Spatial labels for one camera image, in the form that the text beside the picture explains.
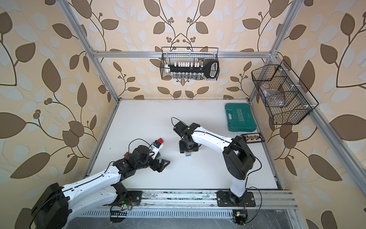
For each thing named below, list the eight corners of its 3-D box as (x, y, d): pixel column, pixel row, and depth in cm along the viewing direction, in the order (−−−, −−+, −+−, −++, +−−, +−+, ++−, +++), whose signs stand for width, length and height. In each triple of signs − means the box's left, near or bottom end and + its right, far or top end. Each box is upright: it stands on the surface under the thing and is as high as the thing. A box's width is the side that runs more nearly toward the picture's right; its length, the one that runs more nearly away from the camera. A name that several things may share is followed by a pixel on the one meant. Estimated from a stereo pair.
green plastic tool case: (229, 131, 102) (230, 127, 98) (223, 107, 118) (225, 103, 114) (256, 131, 102) (259, 127, 98) (247, 107, 118) (250, 103, 114)
